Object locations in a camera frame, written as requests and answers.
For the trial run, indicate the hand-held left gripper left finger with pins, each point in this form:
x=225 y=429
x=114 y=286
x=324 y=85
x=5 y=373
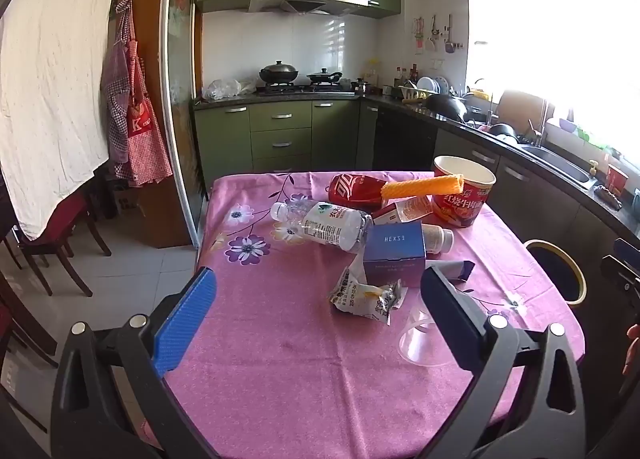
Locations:
x=185 y=324

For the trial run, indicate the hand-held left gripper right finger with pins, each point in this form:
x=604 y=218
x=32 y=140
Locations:
x=450 y=319

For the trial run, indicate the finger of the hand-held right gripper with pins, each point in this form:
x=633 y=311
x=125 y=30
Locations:
x=629 y=249
x=625 y=276

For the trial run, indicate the clear plastic cup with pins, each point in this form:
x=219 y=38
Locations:
x=420 y=344

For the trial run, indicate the dark blue small carton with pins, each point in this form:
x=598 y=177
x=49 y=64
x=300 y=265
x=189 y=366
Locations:
x=462 y=270

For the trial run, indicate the black bin with yellow rim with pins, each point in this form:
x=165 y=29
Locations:
x=550 y=269

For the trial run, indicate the small bottle with brown contents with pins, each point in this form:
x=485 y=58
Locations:
x=437 y=239

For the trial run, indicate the blue cardboard box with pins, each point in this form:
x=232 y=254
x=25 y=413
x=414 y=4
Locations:
x=395 y=249

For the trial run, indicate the snack wrapper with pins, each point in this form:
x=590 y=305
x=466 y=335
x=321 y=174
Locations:
x=350 y=296

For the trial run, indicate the red instant noodle cup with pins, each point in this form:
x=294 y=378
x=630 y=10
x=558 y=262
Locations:
x=460 y=211

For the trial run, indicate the white and red paper packet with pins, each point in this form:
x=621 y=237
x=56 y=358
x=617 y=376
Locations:
x=412 y=209

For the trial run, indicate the orange foam net sleeve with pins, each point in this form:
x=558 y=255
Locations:
x=420 y=186

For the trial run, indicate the clear plastic water bottle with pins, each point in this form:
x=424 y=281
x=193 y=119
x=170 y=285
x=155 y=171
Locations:
x=325 y=226

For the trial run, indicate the red soda can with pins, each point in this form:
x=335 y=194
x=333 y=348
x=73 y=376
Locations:
x=350 y=191

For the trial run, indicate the person's right hand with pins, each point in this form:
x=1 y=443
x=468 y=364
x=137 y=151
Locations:
x=635 y=346

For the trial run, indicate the red paper cup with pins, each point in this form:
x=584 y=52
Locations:
x=617 y=179

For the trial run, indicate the pink floral tablecloth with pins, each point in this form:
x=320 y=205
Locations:
x=280 y=364

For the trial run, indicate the steel sink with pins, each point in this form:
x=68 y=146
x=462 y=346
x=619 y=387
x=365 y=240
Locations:
x=560 y=164

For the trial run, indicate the steel faucet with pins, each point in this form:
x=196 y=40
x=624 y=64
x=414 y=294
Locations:
x=542 y=124

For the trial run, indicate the wooden chair with red seat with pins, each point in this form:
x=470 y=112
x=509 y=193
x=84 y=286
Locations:
x=60 y=219

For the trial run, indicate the brown cutting board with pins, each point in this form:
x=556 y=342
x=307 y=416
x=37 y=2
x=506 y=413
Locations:
x=520 y=109

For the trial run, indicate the dark lower cabinets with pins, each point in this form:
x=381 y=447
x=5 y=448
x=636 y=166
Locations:
x=400 y=144

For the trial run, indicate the red checked apron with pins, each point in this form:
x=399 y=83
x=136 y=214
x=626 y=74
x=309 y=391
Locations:
x=147 y=144

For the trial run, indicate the green lower cabinets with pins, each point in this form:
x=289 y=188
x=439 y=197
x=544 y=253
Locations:
x=225 y=134

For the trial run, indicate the large black wok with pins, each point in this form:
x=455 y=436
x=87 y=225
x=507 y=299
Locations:
x=447 y=106

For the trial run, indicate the purple checked apron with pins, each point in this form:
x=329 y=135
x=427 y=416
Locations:
x=117 y=114

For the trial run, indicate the dish rack with plates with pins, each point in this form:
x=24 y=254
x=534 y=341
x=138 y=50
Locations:
x=427 y=86

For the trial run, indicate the glass sliding door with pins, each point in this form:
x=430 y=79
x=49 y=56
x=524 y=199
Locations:
x=182 y=89

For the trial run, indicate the clear plastic bag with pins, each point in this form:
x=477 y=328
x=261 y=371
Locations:
x=227 y=89

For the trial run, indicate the condiment bottles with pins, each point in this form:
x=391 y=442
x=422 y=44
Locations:
x=406 y=75

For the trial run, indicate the small black pot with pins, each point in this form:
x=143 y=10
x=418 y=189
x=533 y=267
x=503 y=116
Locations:
x=361 y=86

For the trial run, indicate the gas stove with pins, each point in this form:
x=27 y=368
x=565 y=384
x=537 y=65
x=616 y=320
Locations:
x=300 y=88

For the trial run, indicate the black lidded wok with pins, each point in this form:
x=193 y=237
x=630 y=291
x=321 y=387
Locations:
x=279 y=73

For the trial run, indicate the white hanging sheet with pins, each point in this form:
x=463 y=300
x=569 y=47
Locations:
x=50 y=89

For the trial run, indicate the black lidded frying pan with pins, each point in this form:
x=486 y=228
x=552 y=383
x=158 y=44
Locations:
x=324 y=75

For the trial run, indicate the hanging kitchen utensils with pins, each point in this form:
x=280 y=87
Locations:
x=440 y=34

